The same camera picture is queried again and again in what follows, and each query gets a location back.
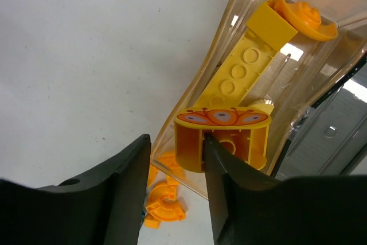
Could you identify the grey transparent container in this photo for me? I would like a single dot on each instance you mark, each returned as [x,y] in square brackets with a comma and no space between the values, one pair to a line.
[331,135]

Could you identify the orange arch lego piece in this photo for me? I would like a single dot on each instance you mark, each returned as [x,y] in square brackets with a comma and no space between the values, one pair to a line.
[163,206]

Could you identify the orange long lego brick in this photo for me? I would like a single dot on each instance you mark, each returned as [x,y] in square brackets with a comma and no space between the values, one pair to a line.
[168,159]

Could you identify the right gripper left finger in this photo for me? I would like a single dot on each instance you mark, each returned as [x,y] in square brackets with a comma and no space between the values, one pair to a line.
[103,205]

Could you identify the orange transparent container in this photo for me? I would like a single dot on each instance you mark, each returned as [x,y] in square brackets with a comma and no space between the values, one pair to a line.
[269,63]

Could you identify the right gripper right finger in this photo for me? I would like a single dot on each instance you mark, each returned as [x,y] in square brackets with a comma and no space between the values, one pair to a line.
[249,207]

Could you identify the yellow face lego piece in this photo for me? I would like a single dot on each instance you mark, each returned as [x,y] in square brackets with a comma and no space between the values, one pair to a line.
[271,27]

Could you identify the orange dish lego piece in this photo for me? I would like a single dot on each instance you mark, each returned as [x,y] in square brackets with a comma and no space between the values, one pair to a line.
[306,19]

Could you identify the translucent yellow lego brick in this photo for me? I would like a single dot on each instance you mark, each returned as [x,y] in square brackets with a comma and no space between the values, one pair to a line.
[238,73]

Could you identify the yellow peacock rounded lego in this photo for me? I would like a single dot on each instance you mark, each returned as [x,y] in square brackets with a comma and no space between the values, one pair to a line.
[243,131]

